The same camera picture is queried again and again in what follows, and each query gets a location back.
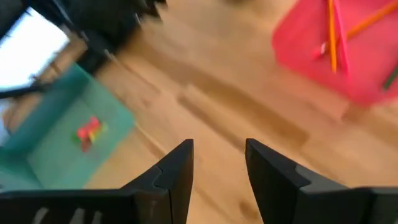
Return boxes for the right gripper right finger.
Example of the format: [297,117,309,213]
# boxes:
[244,138,398,224]

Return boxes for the green plastic bin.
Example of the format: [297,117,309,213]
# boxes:
[0,62,137,191]

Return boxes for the green pencil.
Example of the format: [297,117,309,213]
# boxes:
[382,63,398,91]

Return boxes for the pink plastic bin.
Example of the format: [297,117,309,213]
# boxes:
[271,0,398,107]

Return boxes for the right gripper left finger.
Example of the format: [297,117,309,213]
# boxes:
[0,139,194,224]

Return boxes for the yellow eraser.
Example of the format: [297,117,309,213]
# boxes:
[90,121,109,142]

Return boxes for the orange pencil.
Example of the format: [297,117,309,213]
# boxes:
[327,0,339,74]
[345,0,398,41]

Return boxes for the red eraser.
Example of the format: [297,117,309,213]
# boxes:
[76,115,102,153]

